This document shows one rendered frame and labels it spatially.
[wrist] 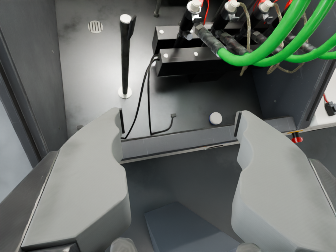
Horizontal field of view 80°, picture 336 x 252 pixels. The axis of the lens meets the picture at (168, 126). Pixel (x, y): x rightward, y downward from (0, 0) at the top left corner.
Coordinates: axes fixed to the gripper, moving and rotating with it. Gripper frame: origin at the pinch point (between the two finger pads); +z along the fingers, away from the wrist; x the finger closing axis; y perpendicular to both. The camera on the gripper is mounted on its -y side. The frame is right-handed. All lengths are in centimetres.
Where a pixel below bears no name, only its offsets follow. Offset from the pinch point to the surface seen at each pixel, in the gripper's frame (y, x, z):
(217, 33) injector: 0.6, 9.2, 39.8
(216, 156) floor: 93, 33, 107
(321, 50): 0.9, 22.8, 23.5
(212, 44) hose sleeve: 0.3, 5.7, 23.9
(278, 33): -3.0, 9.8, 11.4
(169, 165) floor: 94, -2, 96
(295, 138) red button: 36, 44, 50
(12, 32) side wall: -1.2, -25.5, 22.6
